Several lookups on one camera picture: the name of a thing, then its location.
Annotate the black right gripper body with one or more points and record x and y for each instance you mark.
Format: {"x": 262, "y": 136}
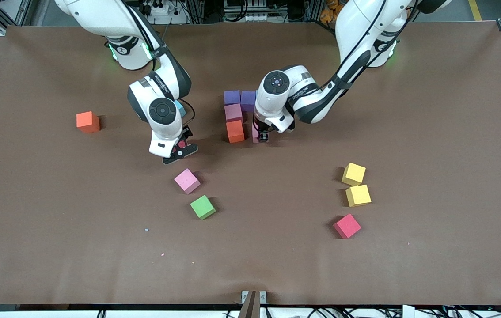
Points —
{"x": 185, "y": 134}

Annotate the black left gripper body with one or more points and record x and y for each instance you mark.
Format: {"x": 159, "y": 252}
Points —
{"x": 262, "y": 131}

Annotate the pink foam cube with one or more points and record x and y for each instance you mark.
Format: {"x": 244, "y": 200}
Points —
{"x": 255, "y": 134}
{"x": 187, "y": 181}
{"x": 233, "y": 112}

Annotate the red foam cube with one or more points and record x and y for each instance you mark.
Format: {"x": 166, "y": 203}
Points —
{"x": 347, "y": 225}
{"x": 182, "y": 144}

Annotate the orange foam cube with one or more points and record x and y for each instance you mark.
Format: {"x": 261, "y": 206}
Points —
{"x": 87, "y": 121}
{"x": 235, "y": 131}

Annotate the purple foam cube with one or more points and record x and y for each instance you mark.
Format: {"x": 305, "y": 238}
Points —
{"x": 248, "y": 99}
{"x": 232, "y": 97}

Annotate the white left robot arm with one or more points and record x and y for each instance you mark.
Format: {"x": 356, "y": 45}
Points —
{"x": 277, "y": 84}

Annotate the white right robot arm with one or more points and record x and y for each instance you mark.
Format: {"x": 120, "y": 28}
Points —
{"x": 162, "y": 110}

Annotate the blue foam cube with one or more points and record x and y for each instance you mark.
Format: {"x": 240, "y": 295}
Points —
{"x": 180, "y": 107}

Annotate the green foam cube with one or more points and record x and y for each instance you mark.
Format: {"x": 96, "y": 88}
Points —
{"x": 202, "y": 206}

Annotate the yellow foam cube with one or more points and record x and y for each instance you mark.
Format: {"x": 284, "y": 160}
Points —
{"x": 353, "y": 174}
{"x": 358, "y": 195}

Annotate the white power strip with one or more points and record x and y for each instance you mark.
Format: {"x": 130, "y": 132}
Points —
{"x": 257, "y": 17}
{"x": 171, "y": 17}

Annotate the brown paper table cover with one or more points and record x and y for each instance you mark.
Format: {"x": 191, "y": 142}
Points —
{"x": 277, "y": 265}

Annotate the orange fruit pile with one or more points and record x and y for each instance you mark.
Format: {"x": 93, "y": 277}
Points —
{"x": 331, "y": 12}

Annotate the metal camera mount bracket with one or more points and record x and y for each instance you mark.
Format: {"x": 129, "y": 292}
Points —
{"x": 252, "y": 307}

